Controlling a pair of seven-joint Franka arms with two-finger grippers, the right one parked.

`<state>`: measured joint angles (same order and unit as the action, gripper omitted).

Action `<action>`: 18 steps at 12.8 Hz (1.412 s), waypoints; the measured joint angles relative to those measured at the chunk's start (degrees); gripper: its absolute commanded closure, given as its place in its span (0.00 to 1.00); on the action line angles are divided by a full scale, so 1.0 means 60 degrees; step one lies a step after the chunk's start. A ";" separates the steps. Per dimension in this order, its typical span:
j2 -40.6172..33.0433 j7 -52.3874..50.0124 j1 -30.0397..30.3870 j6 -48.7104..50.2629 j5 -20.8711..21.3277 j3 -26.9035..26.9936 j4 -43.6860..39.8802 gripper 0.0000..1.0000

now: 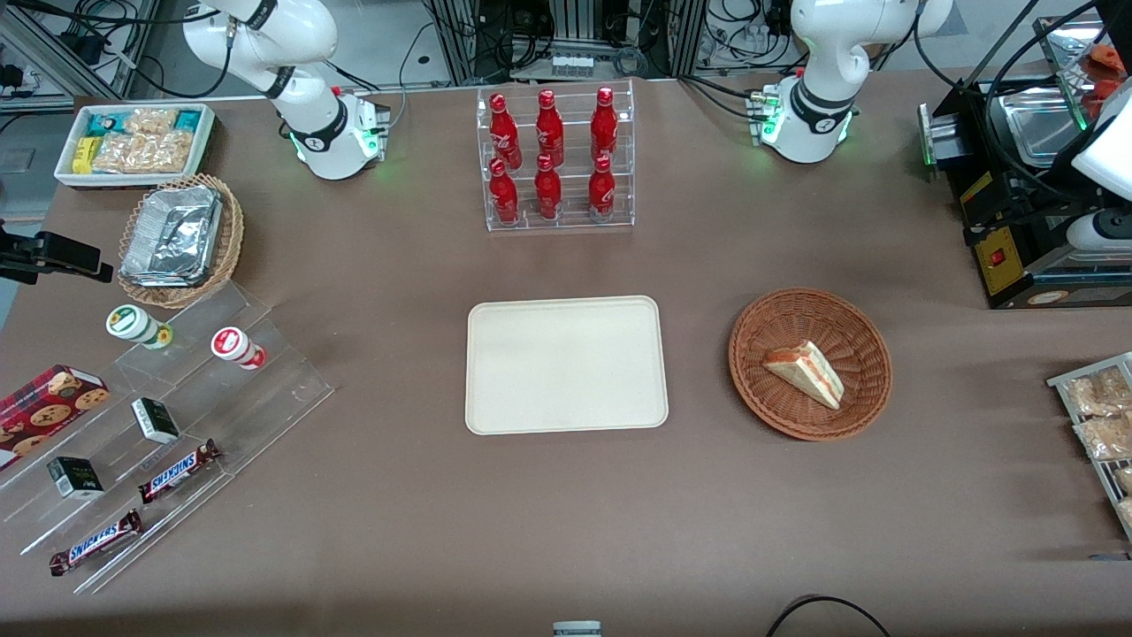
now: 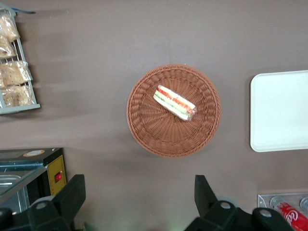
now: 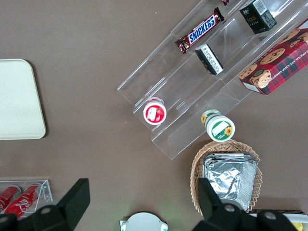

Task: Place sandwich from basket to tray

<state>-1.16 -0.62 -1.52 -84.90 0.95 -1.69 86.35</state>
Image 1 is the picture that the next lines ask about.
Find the clear acrylic stepped shelf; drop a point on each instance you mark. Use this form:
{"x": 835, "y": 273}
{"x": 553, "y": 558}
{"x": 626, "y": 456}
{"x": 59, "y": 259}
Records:
{"x": 256, "y": 398}

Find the small dark green box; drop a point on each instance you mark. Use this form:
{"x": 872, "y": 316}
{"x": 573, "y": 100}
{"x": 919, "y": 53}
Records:
{"x": 156, "y": 420}
{"x": 75, "y": 478}

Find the white rectangular snack bin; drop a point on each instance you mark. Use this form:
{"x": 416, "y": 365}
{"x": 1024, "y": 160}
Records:
{"x": 203, "y": 150}

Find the grey white device edge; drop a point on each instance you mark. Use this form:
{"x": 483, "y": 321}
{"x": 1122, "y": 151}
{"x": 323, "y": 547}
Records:
{"x": 577, "y": 629}

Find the tray of packaged snacks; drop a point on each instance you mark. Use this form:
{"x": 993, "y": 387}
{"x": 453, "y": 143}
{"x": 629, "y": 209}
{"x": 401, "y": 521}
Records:
{"x": 1061, "y": 382}

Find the yellow snack packet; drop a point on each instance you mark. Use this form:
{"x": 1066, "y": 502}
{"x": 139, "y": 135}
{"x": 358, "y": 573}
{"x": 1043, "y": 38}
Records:
{"x": 84, "y": 156}

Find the brown wicker basket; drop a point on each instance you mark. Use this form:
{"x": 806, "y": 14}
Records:
{"x": 796, "y": 318}

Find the green label yogurt cup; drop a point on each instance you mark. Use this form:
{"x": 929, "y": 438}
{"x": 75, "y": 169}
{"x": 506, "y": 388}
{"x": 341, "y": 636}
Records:
{"x": 131, "y": 324}

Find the small clear cracker bag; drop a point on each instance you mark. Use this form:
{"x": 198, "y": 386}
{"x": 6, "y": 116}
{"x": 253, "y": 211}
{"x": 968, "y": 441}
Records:
{"x": 152, "y": 120}

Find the aluminium frame equipment rack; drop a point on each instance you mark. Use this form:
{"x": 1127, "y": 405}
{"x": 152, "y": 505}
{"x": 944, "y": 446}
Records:
{"x": 575, "y": 35}

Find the teal snack packet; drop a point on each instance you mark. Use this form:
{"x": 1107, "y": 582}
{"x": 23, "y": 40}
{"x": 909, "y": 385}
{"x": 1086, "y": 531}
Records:
{"x": 103, "y": 123}
{"x": 188, "y": 119}

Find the red cola bottle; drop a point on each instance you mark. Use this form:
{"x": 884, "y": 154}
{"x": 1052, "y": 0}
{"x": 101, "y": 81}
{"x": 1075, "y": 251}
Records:
{"x": 601, "y": 191}
{"x": 604, "y": 126}
{"x": 547, "y": 193}
{"x": 503, "y": 196}
{"x": 549, "y": 131}
{"x": 504, "y": 133}

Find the clear bag of crackers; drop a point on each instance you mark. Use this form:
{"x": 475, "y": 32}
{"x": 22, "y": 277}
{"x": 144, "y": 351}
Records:
{"x": 1126, "y": 513}
{"x": 1125, "y": 479}
{"x": 1105, "y": 436}
{"x": 1097, "y": 394}

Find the red label yogurt cup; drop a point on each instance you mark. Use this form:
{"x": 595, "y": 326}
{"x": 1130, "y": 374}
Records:
{"x": 233, "y": 346}

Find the triangular sandwich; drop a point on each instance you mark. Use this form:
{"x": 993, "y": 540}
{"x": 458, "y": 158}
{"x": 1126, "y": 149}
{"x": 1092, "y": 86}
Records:
{"x": 805, "y": 372}

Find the black food warmer machine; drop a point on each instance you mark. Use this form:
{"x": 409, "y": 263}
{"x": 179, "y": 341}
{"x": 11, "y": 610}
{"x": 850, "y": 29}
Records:
{"x": 1008, "y": 203}

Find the Snickers chocolate bar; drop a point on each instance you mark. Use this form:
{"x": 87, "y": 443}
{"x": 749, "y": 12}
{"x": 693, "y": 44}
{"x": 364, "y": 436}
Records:
{"x": 95, "y": 541}
{"x": 177, "y": 471}

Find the aluminium foil container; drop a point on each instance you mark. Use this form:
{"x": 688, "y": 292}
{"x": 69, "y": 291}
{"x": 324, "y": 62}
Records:
{"x": 172, "y": 234}

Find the clear acrylic bottle rack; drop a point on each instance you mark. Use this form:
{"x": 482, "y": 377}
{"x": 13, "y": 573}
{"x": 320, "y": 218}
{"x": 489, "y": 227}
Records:
{"x": 575, "y": 221}

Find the cream plastic tray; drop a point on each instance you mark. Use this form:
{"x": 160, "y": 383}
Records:
{"x": 566, "y": 367}

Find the large clear cracker bag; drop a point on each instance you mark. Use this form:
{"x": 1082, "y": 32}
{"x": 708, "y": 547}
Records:
{"x": 141, "y": 153}

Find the red cookie box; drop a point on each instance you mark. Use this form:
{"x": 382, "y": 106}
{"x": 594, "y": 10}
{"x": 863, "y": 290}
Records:
{"x": 49, "y": 407}

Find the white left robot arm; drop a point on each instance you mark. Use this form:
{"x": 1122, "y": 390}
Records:
{"x": 822, "y": 53}

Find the light wicker basket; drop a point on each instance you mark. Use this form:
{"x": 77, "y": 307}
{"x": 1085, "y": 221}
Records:
{"x": 232, "y": 239}

